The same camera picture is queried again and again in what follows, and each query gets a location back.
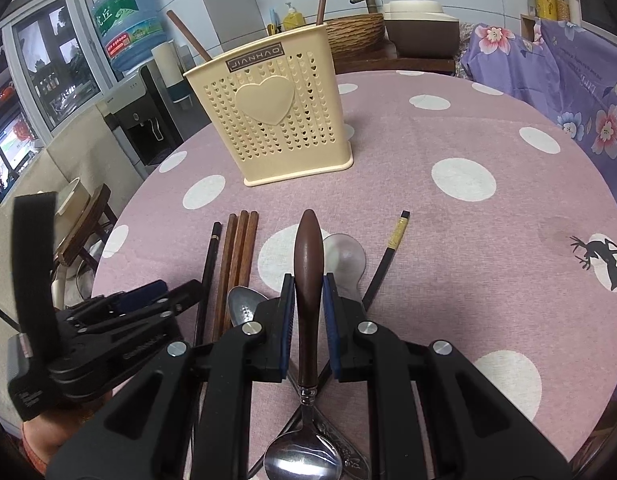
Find dark wooden side table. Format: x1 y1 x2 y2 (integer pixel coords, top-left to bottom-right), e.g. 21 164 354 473
333 40 456 76

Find cream perforated utensil holder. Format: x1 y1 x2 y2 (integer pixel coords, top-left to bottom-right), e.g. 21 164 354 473
183 21 354 188

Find woven wicker basket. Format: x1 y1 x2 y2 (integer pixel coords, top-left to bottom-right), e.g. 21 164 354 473
325 12 386 56

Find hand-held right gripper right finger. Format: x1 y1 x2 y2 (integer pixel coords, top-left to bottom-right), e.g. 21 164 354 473
322 272 571 480

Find perforated metal spoon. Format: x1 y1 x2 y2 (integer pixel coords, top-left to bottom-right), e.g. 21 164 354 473
227 286 269 336

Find purple floral cloth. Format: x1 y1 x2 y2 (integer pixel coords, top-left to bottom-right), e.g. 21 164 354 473
455 17 617 221

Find window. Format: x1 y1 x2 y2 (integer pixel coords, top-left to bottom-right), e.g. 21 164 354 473
1 0 119 151

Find pink polka dot tablecloth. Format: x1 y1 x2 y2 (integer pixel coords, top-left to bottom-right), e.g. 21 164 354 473
91 70 617 480

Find white and brown appliance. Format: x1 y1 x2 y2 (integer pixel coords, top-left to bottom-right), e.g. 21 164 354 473
383 1 461 58

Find blue water bottle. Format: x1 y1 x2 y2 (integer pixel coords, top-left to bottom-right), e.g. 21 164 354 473
92 0 164 73

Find white water dispenser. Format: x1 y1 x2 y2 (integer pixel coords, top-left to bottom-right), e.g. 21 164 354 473
103 62 189 181

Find yellow pump bottle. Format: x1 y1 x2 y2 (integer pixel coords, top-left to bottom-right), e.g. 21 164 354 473
282 2 306 31

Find engraved metal spoon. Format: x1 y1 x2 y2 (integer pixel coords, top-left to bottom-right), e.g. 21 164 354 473
313 405 372 480

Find black chopstick thin gold band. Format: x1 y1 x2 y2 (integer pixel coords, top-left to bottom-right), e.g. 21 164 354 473
193 221 222 348

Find clear plastic spoon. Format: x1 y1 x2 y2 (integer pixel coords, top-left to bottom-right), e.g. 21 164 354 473
322 233 367 307

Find wooden stool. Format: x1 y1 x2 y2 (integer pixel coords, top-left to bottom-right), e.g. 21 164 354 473
53 182 119 271

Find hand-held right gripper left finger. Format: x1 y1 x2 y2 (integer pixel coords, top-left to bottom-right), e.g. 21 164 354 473
46 272 296 480

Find brown handled metal spoon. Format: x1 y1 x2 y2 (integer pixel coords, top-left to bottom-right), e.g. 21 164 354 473
263 209 344 480

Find white cylindrical cup holder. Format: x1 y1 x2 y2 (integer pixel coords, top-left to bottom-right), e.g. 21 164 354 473
151 42 190 107

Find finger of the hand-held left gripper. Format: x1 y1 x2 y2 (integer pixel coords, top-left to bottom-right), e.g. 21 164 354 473
106 280 169 313
153 280 205 323

